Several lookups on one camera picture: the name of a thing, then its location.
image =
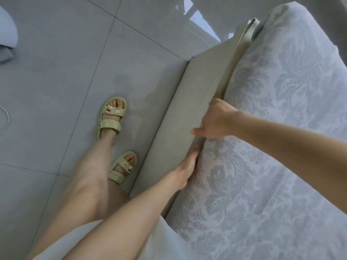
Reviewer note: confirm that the person's left forearm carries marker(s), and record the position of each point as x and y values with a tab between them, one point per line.
122	222

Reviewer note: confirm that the person's right leg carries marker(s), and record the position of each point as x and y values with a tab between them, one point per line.
116	195

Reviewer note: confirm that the person's right forearm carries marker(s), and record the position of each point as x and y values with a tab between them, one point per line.
293	154

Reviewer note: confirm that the person's white shorts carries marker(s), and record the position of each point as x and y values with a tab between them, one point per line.
157	243

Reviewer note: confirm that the person's leg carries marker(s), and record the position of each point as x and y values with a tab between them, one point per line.
116	195
76	197

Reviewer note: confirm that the blue-grey cloth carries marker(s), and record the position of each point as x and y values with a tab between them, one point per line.
282	132

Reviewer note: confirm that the person's right hand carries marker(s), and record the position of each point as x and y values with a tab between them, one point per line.
217	120

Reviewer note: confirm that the person's left leg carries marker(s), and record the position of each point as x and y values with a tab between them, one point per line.
76	197

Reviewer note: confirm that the person's left hand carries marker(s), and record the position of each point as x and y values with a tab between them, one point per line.
187	168

